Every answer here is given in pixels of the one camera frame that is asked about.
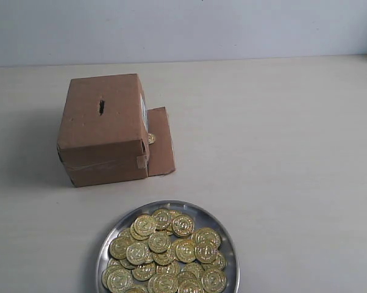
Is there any cardboard box with slot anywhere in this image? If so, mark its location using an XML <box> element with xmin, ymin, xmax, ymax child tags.
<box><xmin>57</xmin><ymin>73</ymin><xmax>176</xmax><ymax>187</ymax></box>

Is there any gold coin beside box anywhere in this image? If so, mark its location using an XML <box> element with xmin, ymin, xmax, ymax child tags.
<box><xmin>148</xmin><ymin>133</ymin><xmax>156</xmax><ymax>145</ymax></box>

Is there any gold coin top of pile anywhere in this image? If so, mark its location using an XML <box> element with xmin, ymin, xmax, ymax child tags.
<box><xmin>152</xmin><ymin>208</ymin><xmax>172</xmax><ymax>230</ymax></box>

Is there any round steel plate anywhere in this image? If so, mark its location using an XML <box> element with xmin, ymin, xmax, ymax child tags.
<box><xmin>94</xmin><ymin>200</ymin><xmax>240</xmax><ymax>292</ymax></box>

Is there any gold coin upper right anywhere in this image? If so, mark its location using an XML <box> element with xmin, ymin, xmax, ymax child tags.
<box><xmin>171</xmin><ymin>214</ymin><xmax>194</xmax><ymax>237</ymax></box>

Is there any gold coin upper left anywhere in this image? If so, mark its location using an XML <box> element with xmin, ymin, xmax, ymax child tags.
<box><xmin>134</xmin><ymin>214</ymin><xmax>156</xmax><ymax>237</ymax></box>

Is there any gold coin middle right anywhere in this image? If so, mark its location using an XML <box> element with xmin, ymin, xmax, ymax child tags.
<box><xmin>173</xmin><ymin>239</ymin><xmax>196</xmax><ymax>263</ymax></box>

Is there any gold coin right stack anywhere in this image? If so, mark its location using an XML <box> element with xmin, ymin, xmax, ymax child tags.
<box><xmin>194</xmin><ymin>240</ymin><xmax>218</xmax><ymax>264</ymax></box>

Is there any gold coin left centre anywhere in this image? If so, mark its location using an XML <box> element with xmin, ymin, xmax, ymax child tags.
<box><xmin>126</xmin><ymin>242</ymin><xmax>149</xmax><ymax>266</ymax></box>

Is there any gold coin left edge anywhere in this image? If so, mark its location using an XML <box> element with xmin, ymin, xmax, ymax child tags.
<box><xmin>109</xmin><ymin>236</ymin><xmax>132</xmax><ymax>259</ymax></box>

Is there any gold coin lower right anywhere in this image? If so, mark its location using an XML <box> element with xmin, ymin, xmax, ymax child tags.
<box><xmin>201</xmin><ymin>269</ymin><xmax>227</xmax><ymax>293</ymax></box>

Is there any gold coin bottom centre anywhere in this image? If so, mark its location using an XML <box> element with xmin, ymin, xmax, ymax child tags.
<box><xmin>153</xmin><ymin>273</ymin><xmax>179</xmax><ymax>293</ymax></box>

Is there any gold coin lower left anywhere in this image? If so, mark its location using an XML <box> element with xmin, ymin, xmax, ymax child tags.
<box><xmin>107</xmin><ymin>269</ymin><xmax>133</xmax><ymax>293</ymax></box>

